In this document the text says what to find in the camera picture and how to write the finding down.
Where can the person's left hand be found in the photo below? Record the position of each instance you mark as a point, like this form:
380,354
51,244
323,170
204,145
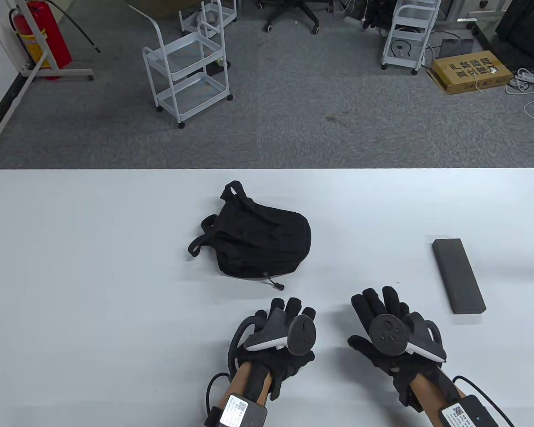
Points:
293,365

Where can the white metal stand frame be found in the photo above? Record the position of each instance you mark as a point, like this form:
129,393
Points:
40,66

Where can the person's right hand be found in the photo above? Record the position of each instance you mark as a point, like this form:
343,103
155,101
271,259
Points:
382,368

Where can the person's right forearm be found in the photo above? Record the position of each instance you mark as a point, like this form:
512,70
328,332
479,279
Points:
420,391

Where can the person's left forearm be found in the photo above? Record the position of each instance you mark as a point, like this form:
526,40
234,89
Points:
245,380

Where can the white power strip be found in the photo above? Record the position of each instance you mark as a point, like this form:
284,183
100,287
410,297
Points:
531,74

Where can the right black white controller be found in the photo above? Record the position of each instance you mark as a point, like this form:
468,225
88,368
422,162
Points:
389,333

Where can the brown cardboard box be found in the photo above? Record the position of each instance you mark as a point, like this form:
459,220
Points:
471,71

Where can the large black case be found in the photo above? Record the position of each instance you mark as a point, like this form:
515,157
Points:
525,26

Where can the left black wrist camera unit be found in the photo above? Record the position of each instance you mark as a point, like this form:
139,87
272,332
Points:
242,411

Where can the small white trolley cart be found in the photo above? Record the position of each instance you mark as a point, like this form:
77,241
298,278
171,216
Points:
209,13

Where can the black wrist camera unit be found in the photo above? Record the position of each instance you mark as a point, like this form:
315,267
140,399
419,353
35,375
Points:
242,411
465,413

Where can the right black wrist camera unit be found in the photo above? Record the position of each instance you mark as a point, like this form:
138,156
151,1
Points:
465,413

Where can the red fire extinguisher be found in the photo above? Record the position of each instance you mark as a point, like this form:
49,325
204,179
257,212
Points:
49,31

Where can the black backpack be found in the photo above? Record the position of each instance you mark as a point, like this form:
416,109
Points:
258,240

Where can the black office chair base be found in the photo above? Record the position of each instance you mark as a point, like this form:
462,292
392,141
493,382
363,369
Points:
293,13

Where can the dark grey stationery box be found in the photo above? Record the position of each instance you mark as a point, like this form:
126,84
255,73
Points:
458,275

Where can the large white trolley cart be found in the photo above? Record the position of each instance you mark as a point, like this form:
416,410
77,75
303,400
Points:
191,53

